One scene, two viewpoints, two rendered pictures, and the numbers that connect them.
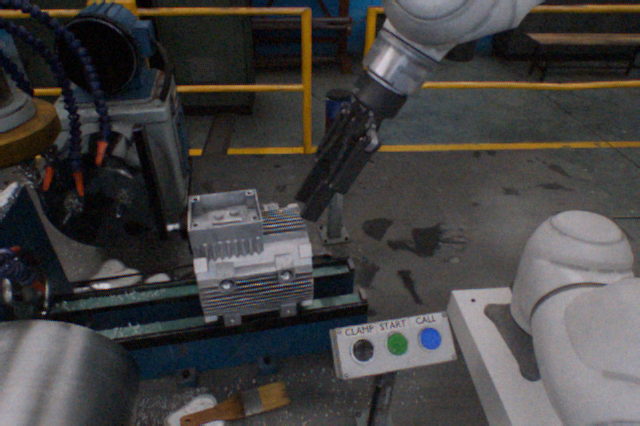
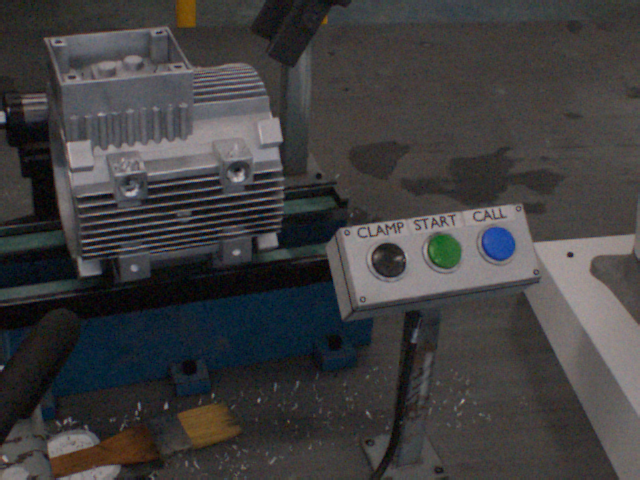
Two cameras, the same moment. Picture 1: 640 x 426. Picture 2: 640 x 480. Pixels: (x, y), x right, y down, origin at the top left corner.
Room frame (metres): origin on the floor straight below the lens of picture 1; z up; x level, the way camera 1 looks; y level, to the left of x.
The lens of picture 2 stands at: (-0.38, 0.11, 1.61)
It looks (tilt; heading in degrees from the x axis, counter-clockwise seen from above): 35 degrees down; 351
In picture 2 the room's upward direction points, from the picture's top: 4 degrees clockwise
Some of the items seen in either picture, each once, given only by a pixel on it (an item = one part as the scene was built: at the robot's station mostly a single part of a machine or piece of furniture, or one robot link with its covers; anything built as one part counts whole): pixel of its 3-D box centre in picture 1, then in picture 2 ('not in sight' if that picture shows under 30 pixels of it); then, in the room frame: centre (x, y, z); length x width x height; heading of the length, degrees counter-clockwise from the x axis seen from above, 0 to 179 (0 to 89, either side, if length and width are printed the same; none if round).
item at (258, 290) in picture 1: (253, 260); (162, 168); (0.61, 0.11, 1.01); 0.20 x 0.19 x 0.19; 102
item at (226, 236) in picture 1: (226, 224); (118, 88); (0.61, 0.15, 1.11); 0.12 x 0.11 x 0.07; 102
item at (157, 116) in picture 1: (133, 146); not in sight; (1.14, 0.53, 0.99); 0.35 x 0.31 x 0.37; 11
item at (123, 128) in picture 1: (113, 176); not in sight; (0.88, 0.47, 1.04); 0.41 x 0.25 x 0.25; 11
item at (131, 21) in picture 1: (133, 84); not in sight; (1.18, 0.50, 1.16); 0.33 x 0.26 x 0.42; 11
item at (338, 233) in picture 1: (335, 172); (297, 31); (0.95, -0.06, 1.01); 0.08 x 0.08 x 0.42; 11
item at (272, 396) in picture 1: (236, 407); (139, 444); (0.44, 0.14, 0.80); 0.21 x 0.05 x 0.01; 109
